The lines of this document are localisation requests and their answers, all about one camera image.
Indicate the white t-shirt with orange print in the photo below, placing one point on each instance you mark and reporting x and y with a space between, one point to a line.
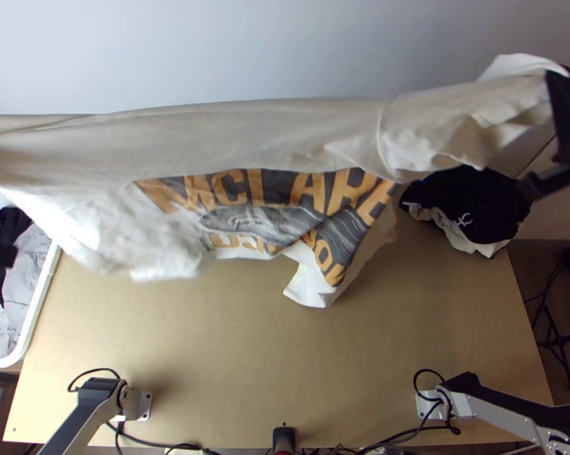
218 151

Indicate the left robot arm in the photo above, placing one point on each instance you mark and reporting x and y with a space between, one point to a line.
90 398

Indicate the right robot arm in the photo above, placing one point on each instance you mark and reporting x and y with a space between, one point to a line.
484 407

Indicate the pile of folded clothes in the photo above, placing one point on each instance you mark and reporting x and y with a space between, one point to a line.
474 204

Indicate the white laundry basket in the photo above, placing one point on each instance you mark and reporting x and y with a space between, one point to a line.
39 303

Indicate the heap of clothes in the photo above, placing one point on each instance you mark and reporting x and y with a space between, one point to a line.
0 237

